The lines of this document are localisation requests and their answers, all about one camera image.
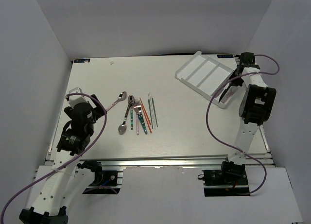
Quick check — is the blue label sticker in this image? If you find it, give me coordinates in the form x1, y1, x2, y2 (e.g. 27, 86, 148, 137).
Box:
73, 58, 90, 63
217, 54, 234, 59

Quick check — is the pink handled spoon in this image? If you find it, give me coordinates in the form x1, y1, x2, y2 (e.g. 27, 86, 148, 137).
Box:
106, 91, 127, 112

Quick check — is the white divided utensil tray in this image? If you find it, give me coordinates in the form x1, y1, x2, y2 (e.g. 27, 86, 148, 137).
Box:
175, 51, 237, 109

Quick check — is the blue label sticker right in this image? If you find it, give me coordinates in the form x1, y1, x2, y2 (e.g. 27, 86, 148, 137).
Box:
217, 54, 234, 59

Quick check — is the pink handled knife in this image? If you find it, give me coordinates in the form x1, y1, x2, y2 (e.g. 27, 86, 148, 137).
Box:
219, 86, 238, 103

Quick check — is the pink handled fork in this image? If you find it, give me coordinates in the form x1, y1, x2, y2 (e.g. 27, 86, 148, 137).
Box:
134, 99, 140, 136

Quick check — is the green marbled handle fork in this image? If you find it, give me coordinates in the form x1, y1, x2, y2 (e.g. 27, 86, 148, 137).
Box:
134, 99, 148, 134

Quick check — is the blue label sticker left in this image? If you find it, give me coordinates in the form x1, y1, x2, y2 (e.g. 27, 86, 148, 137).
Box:
73, 58, 90, 63

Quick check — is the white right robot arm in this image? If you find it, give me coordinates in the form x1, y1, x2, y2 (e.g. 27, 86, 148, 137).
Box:
219, 52, 276, 185

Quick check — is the green chopstick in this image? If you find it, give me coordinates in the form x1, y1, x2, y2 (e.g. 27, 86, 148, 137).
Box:
148, 95, 153, 126
151, 97, 158, 127

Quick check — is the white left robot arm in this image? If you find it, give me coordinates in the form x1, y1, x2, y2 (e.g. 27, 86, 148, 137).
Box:
19, 87, 107, 224

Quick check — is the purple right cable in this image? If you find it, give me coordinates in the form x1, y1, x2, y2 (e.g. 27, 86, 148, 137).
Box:
206, 54, 281, 195

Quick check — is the green marbled handle spoon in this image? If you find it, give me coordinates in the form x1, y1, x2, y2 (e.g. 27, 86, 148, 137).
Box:
128, 95, 134, 130

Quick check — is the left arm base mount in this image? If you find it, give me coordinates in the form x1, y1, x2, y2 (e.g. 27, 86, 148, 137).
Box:
77, 160, 122, 195

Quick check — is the brown marbled handle spoon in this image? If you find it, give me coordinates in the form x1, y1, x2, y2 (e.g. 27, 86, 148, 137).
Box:
118, 95, 135, 135

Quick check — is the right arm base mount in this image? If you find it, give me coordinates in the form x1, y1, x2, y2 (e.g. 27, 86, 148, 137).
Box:
197, 161, 250, 197

